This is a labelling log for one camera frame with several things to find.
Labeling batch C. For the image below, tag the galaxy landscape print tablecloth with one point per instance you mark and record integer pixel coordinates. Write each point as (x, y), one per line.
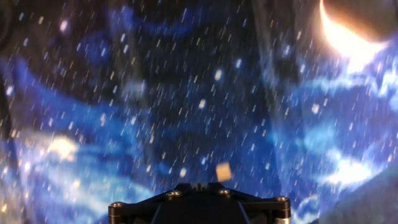
(124, 109)

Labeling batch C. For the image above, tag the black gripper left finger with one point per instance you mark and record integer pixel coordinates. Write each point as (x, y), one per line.
(136, 208)

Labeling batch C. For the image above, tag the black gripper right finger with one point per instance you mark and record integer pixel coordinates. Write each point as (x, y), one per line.
(264, 208)

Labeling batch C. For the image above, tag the small wooden cube block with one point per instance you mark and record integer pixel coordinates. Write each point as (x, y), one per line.
(223, 172)

